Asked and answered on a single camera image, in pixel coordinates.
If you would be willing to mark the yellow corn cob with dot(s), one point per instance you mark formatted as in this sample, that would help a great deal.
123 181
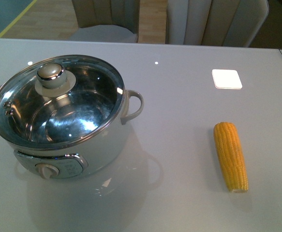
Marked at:
230 156

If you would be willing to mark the glass pot lid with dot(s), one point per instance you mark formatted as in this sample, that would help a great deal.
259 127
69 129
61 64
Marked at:
60 102

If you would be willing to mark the beige chair right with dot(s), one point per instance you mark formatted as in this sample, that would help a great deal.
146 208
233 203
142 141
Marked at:
232 23

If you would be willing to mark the white electric cooking pot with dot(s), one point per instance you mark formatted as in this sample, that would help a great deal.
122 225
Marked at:
86 157

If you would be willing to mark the beige chair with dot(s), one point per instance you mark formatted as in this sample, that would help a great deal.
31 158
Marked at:
110 21
232 23

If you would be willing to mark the beige chair left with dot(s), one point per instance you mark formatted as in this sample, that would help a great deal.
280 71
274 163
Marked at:
110 21

